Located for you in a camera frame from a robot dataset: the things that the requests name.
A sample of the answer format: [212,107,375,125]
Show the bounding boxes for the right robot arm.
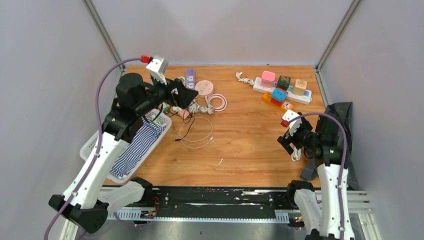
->
[277,102,356,240]

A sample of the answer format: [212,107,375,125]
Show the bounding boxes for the pink small adapter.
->
[177,109,190,120]

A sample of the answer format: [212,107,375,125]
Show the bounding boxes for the white cable with plug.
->
[172,100,210,115]

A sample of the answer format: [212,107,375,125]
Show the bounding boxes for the dark grey cloth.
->
[300,101,360,190]

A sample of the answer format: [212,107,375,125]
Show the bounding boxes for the small white knotted cable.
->
[235,71,255,86]

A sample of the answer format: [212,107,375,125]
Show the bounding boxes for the striped blue white cloth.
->
[110,118,167,179]

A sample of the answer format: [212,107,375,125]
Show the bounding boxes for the thin black cable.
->
[158,99,200,143]

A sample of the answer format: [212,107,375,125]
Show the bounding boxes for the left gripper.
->
[135,72,198,116]

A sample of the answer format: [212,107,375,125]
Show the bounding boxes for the green cube adapter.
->
[162,102,170,115]

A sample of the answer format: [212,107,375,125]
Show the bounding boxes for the pink cube socket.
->
[260,70,276,88]

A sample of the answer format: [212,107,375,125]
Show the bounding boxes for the blue cube socket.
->
[271,88,288,103]

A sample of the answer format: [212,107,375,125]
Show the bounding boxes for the white long power strip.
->
[252,77,312,105]

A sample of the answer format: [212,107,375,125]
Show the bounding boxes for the pink round socket hub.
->
[194,80,215,98]

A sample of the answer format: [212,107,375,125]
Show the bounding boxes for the pink usb cable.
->
[168,115,216,150]

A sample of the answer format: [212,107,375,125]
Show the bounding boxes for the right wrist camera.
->
[281,109,302,136]

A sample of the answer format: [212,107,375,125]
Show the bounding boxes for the beige cube socket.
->
[292,79,308,96]

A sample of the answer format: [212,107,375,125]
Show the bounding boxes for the purple power strip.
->
[185,68,196,90]

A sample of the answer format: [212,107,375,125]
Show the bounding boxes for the orange power strip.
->
[261,91,294,113]

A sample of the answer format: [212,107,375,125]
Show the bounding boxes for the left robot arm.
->
[47,73,198,234]

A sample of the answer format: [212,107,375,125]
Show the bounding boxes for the white plastic basket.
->
[79,108,173,185]

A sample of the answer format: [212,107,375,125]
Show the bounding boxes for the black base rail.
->
[128,186,298,220]

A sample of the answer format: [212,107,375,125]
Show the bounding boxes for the dark green cube socket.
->
[276,75,291,91]

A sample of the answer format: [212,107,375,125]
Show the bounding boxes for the red cube socket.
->
[270,87,288,107]

